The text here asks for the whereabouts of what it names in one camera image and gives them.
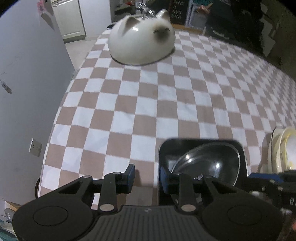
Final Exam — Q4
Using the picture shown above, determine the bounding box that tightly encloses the checkered beige white tablecloth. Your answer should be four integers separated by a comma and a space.
39, 31, 295, 205

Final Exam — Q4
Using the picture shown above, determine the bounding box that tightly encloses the cream two-handled ceramic bowl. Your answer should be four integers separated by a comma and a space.
267, 128, 287, 173

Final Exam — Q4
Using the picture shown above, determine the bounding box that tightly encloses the white cat-shaped ceramic lid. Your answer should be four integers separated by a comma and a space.
108, 9, 176, 65

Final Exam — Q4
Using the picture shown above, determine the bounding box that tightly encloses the white kitchen cabinet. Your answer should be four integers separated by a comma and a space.
51, 0, 86, 43

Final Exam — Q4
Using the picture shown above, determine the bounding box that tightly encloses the white framed panel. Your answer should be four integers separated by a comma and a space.
185, 1, 208, 30

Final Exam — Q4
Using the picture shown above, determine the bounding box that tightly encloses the white wall power socket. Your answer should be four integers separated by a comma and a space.
29, 138, 43, 157

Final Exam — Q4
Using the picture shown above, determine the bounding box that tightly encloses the round stainless steel bowl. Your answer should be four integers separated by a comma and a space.
171, 143, 240, 186

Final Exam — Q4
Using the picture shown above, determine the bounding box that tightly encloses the floral white yellow plate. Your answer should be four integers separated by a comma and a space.
280, 127, 296, 171

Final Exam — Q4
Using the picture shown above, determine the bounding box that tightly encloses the black have a nice day sign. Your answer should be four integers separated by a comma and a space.
169, 0, 189, 25

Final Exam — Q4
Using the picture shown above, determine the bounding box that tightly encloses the square black metal tray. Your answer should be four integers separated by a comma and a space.
158, 138, 248, 205

